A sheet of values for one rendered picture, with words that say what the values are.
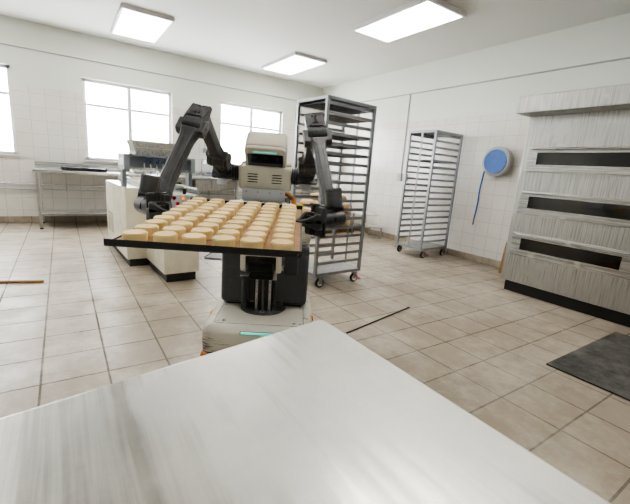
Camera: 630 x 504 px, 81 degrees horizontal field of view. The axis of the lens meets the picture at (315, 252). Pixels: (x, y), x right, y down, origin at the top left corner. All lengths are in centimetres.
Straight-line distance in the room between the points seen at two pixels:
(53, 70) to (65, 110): 59
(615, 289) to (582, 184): 99
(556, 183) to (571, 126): 54
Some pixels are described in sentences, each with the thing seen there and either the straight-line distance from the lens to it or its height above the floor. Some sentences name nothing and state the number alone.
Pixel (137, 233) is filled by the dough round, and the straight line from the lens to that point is 86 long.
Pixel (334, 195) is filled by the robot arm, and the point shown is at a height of 107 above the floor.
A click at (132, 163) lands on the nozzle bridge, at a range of 438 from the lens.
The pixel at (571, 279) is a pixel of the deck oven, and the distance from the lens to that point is 438.
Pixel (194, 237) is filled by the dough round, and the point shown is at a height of 99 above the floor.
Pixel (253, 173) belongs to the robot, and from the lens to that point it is 198.
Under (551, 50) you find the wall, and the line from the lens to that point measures 591.
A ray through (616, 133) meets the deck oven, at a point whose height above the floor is 165.
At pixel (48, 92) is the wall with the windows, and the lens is 757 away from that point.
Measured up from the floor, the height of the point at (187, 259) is 22.
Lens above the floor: 114
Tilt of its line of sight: 12 degrees down
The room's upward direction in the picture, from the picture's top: 4 degrees clockwise
